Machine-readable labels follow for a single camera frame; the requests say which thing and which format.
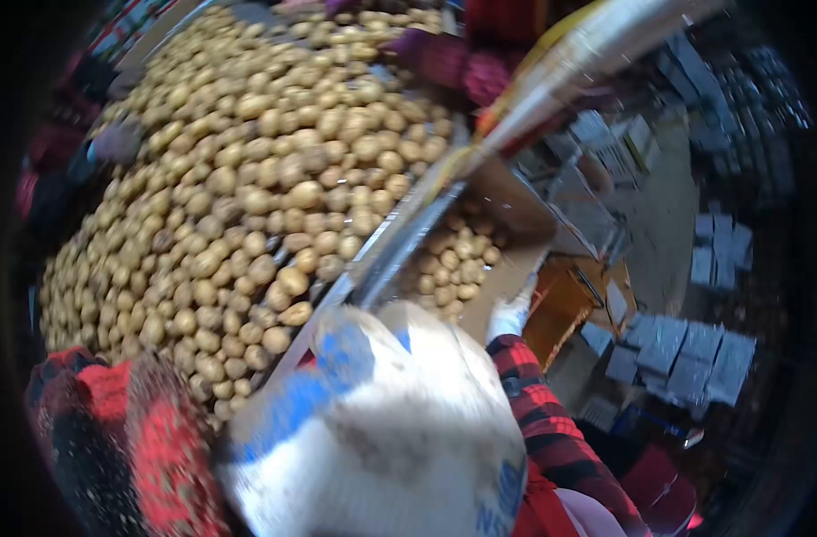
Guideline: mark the metal sorting table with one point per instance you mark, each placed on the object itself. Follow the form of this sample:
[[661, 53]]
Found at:
[[381, 258]]

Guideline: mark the pile of loose potatoes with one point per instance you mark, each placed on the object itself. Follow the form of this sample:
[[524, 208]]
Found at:
[[247, 174]]

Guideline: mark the orange crate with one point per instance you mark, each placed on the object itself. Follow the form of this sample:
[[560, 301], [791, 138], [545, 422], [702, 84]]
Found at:
[[557, 310]]

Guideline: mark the brown cardboard box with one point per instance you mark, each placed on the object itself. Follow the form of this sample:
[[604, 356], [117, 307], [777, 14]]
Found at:
[[512, 198]]

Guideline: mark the red plastic crate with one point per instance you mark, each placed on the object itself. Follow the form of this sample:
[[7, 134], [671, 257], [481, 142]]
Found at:
[[660, 487]]

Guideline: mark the person's body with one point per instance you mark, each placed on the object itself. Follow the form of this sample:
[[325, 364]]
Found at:
[[569, 510]]

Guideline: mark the stack of grey cartons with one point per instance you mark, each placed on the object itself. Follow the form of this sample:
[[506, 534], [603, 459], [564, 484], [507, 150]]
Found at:
[[683, 356], [720, 252]]

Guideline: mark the person's left hand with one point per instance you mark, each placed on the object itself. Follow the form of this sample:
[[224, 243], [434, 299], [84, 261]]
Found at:
[[395, 443]]

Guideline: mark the black wrist band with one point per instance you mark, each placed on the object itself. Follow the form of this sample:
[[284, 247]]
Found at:
[[520, 386]]

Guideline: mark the person's right hand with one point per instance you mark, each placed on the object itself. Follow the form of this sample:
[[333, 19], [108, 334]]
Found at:
[[508, 317]]

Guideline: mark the person's right fingers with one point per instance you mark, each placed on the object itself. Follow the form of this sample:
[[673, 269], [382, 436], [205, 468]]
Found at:
[[526, 288]]

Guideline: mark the plastic wrapped post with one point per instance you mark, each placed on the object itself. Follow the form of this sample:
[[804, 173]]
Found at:
[[569, 60]]

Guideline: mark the potatoes inside cardboard box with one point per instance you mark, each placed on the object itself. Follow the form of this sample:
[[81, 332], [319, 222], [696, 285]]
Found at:
[[452, 262]]

